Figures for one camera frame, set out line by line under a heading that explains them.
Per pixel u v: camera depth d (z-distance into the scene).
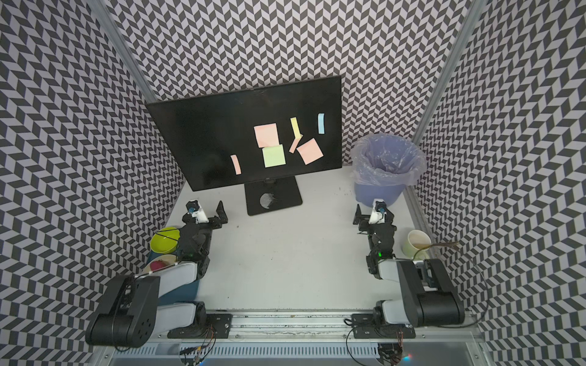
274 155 0.80
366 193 0.93
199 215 0.74
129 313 0.42
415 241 0.85
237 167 0.83
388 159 0.98
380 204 0.72
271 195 1.08
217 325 0.74
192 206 0.71
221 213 0.82
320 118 0.75
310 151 0.81
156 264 0.85
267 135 0.76
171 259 0.85
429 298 0.44
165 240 0.92
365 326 0.74
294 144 0.79
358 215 0.80
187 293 0.79
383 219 0.76
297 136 0.76
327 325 0.77
